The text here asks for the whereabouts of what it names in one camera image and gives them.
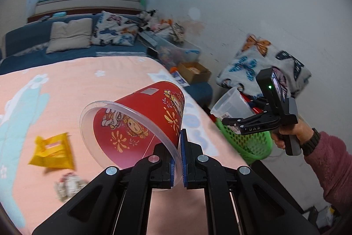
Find printed paper sheet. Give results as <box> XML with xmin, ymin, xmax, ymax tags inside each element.
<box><xmin>170</xmin><ymin>70</ymin><xmax>191</xmax><ymax>87</ymax></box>

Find clear plastic storage box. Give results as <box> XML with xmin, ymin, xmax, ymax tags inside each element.
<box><xmin>156</xmin><ymin>39</ymin><xmax>202</xmax><ymax>65</ymax></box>

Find blue sofa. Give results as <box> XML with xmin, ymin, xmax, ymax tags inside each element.
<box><xmin>0</xmin><ymin>13</ymin><xmax>214</xmax><ymax>109</ymax></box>

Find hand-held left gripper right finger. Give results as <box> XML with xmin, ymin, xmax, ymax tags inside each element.
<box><xmin>180</xmin><ymin>128</ymin><xmax>321</xmax><ymax>235</ymax></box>

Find beige pillow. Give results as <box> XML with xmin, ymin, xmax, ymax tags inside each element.
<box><xmin>45</xmin><ymin>18</ymin><xmax>93</xmax><ymax>54</ymax></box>

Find butterfly print blanket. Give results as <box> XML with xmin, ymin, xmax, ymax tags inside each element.
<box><xmin>215</xmin><ymin>33</ymin><xmax>313</xmax><ymax>99</ymax></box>

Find person's right forearm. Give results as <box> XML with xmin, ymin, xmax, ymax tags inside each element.
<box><xmin>300</xmin><ymin>128</ymin><xmax>352</xmax><ymax>215</ymax></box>

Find butterfly print pillow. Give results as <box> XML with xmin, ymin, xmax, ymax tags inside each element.
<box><xmin>90</xmin><ymin>10</ymin><xmax>141</xmax><ymax>47</ymax></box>

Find cardboard box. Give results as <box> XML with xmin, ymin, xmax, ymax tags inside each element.
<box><xmin>177</xmin><ymin>62</ymin><xmax>212</xmax><ymax>84</ymax></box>

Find red printed paper cup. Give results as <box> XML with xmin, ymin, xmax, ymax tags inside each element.
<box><xmin>79</xmin><ymin>81</ymin><xmax>187</xmax><ymax>192</ymax></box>

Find yellow snack wrapper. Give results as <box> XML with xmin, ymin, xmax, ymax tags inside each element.
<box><xmin>28</xmin><ymin>133</ymin><xmax>75</xmax><ymax>171</ymax></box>

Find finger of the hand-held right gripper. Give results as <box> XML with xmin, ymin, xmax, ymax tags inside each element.
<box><xmin>242</xmin><ymin>96</ymin><xmax>269</xmax><ymax>115</ymax></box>
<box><xmin>222</xmin><ymin>111</ymin><xmax>275</xmax><ymax>134</ymax></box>

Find clear plastic cup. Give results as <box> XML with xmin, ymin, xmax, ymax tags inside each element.
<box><xmin>210</xmin><ymin>86</ymin><xmax>257</xmax><ymax>133</ymax></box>

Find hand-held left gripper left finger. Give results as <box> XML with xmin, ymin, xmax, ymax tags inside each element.
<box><xmin>31</xmin><ymin>140</ymin><xmax>177</xmax><ymax>235</ymax></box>

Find person's right hand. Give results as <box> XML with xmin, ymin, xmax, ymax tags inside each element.
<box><xmin>270</xmin><ymin>118</ymin><xmax>315</xmax><ymax>152</ymax></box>

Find green plastic basket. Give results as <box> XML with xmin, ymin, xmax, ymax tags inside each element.
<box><xmin>215</xmin><ymin>117</ymin><xmax>273</xmax><ymax>166</ymax></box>

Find crumpled white wrapper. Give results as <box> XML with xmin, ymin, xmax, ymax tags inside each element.
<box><xmin>54</xmin><ymin>172</ymin><xmax>88</xmax><ymax>203</ymax></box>

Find pink printed blanket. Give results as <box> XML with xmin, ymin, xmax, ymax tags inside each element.
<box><xmin>0</xmin><ymin>56</ymin><xmax>249</xmax><ymax>235</ymax></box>

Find pile of plush toys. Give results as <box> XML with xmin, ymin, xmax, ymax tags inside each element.
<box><xmin>139</xmin><ymin>10</ymin><xmax>185</xmax><ymax>44</ymax></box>

